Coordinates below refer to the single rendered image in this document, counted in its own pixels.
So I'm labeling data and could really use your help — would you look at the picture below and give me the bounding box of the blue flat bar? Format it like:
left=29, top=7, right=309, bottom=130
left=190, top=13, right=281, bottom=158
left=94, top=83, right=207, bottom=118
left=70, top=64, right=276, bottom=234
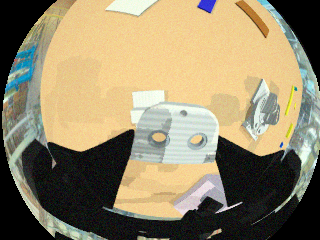
left=197, top=0, right=216, bottom=13

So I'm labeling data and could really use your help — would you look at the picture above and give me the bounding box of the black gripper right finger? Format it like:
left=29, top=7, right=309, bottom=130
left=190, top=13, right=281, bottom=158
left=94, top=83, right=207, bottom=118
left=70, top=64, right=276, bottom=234
left=215, top=136, right=285, bottom=208

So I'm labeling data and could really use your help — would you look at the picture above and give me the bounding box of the orange flat plate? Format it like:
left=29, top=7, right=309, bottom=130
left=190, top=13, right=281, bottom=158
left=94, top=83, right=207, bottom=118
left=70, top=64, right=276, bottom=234
left=235, top=0, right=269, bottom=39

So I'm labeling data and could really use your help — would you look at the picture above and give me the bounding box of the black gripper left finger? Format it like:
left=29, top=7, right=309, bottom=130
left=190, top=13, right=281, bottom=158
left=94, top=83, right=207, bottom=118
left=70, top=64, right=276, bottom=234
left=47, top=129, right=136, bottom=209

